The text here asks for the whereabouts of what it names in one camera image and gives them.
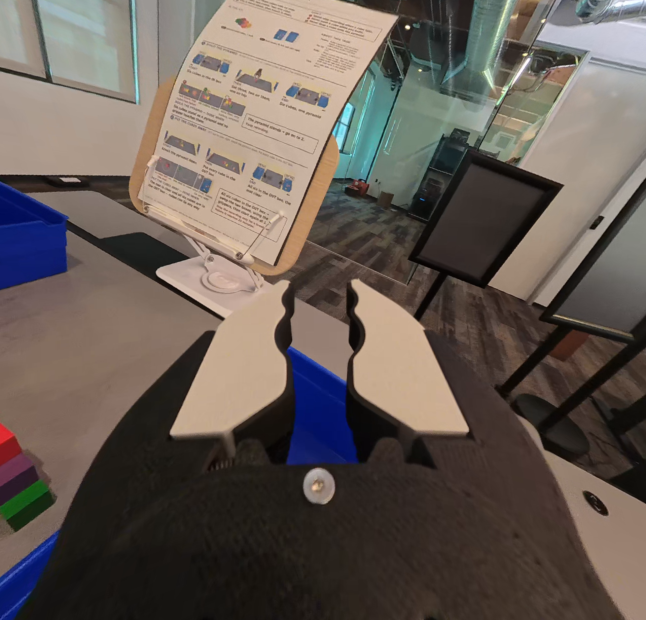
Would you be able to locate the round black table grommet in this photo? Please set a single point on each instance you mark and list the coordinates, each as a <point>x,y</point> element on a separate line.
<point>596,503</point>

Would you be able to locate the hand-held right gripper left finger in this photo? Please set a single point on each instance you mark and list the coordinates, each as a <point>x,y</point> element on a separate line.
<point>237,378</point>

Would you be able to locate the window with white frame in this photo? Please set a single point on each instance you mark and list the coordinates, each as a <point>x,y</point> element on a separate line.
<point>344,128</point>

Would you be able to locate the display screen on black stand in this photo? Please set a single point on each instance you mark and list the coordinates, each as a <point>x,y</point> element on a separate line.
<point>479,221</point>

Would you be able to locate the black round stool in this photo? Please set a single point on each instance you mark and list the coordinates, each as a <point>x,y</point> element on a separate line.
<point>550,423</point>

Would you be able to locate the small brown cardboard box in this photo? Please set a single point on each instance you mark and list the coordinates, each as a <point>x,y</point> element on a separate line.
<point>386,200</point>

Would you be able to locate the green wooden cube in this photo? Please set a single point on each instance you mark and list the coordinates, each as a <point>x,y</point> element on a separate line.
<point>25,506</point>

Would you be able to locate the large window grey frame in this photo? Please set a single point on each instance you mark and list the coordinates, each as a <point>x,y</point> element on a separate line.
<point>80,29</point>

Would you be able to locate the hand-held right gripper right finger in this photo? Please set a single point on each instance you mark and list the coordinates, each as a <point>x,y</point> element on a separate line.
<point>409,378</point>

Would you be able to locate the silver ventilation duct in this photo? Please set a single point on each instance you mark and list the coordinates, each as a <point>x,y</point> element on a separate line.
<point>484,24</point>

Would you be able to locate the red floor machine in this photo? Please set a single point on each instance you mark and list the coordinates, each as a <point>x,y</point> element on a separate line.
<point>360,187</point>

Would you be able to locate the red wooden cube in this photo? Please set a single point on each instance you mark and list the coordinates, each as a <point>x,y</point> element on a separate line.
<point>9,443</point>

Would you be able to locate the black glass door cabinet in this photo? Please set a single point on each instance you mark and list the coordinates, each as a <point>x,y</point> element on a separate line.
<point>444,176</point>

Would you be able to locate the purple wooden cube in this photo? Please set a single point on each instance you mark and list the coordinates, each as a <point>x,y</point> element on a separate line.
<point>15,476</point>

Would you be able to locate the blue plastic bin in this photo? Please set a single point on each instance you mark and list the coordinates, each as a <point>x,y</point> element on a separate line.
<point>30,231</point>
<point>318,403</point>

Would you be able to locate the grey panel on wheeled stand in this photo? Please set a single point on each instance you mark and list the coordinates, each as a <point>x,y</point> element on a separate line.
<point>605,277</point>

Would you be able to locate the printed instruction sheet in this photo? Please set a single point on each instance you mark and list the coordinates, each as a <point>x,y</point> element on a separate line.
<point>282,100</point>

